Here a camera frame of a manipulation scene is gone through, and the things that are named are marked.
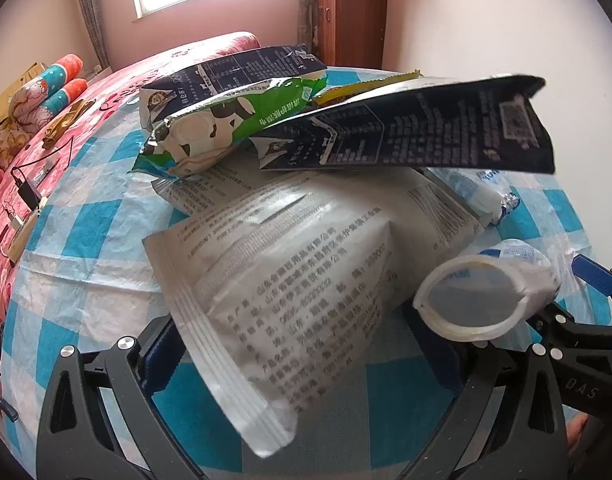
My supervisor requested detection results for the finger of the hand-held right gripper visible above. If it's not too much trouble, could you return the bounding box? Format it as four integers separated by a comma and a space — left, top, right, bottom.
571, 254, 612, 306
528, 300, 612, 357

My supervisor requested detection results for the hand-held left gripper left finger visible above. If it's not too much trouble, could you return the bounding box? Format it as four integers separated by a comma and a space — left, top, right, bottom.
36, 316, 211, 480

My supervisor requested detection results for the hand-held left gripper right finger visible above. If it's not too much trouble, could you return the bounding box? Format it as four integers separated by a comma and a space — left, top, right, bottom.
386, 302, 572, 480

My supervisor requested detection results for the white printed foil bag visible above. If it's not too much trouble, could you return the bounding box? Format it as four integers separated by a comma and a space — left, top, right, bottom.
143, 195, 403, 458
153, 162, 487, 311

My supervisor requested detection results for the navy printed foil bag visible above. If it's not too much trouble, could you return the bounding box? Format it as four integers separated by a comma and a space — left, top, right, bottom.
138, 45, 327, 131
251, 74, 557, 176

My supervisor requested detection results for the green cow print bag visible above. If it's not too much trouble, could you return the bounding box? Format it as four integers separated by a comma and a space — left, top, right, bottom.
128, 76, 329, 178

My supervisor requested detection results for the blue white checked tablecloth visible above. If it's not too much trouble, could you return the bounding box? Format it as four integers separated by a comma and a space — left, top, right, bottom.
0, 67, 612, 480

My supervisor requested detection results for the white blue crumpled wrapper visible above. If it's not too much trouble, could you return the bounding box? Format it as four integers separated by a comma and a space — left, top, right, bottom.
428, 167, 522, 226

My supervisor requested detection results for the beige power strip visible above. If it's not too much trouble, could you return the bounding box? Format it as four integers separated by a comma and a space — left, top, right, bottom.
8, 197, 49, 262

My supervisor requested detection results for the black charger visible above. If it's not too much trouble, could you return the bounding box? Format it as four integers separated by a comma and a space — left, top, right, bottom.
10, 167, 41, 207

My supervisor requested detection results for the gold cloth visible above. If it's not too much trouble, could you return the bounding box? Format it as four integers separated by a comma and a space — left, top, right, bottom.
42, 99, 94, 148

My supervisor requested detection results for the orange teal bolster pillow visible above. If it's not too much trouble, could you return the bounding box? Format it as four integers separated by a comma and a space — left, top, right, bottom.
48, 79, 89, 112
36, 52, 84, 92

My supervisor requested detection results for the bed with pink cover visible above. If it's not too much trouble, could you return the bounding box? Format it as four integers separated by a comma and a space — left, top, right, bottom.
0, 31, 261, 321

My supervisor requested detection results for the floral folded quilt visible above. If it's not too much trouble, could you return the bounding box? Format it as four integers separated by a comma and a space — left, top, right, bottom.
8, 75, 54, 133

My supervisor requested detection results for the yellow snack wrapper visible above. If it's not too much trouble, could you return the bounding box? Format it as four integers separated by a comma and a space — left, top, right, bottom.
313, 71, 424, 107

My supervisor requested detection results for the yellow headboard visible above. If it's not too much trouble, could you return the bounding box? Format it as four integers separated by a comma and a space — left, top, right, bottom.
0, 62, 46, 136

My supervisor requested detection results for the checked curtain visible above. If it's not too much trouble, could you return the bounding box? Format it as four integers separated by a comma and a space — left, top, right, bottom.
73, 0, 111, 71
298, 0, 321, 61

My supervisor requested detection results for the brown wooden wardrobe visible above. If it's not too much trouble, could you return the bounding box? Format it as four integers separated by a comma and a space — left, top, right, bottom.
313, 0, 389, 68

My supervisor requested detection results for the black power cable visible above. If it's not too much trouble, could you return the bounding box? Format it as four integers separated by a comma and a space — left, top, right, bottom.
0, 370, 19, 423

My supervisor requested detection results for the black charger cable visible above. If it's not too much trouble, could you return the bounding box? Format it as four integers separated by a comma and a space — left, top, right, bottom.
10, 137, 77, 181

